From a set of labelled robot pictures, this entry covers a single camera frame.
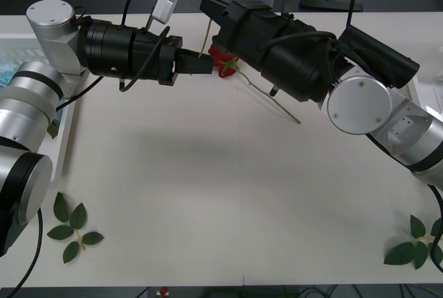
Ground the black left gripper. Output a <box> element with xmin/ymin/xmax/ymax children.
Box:
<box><xmin>133</xmin><ymin>31</ymin><xmax>214</xmax><ymax>86</ymax></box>

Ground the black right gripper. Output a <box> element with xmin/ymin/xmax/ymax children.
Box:
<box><xmin>199</xmin><ymin>0</ymin><xmax>289</xmax><ymax>71</ymax></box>

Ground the flower with yellow-green stem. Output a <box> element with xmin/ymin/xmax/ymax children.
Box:
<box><xmin>198</xmin><ymin>0</ymin><xmax>233</xmax><ymax>59</ymax></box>

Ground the red rose with green stem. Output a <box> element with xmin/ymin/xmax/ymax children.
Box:
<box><xmin>207</xmin><ymin>44</ymin><xmax>302</xmax><ymax>126</ymax></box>

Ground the shallow white box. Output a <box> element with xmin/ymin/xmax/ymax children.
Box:
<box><xmin>0</xmin><ymin>31</ymin><xmax>93</xmax><ymax>182</ymax></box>

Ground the loose green leaf twig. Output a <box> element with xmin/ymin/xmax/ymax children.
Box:
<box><xmin>383</xmin><ymin>214</ymin><xmax>443</xmax><ymax>271</ymax></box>
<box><xmin>46</xmin><ymin>191</ymin><xmax>105</xmax><ymax>264</ymax></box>

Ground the pale grey left wrist camera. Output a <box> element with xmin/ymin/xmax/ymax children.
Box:
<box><xmin>151</xmin><ymin>0</ymin><xmax>179</xmax><ymax>23</ymax></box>

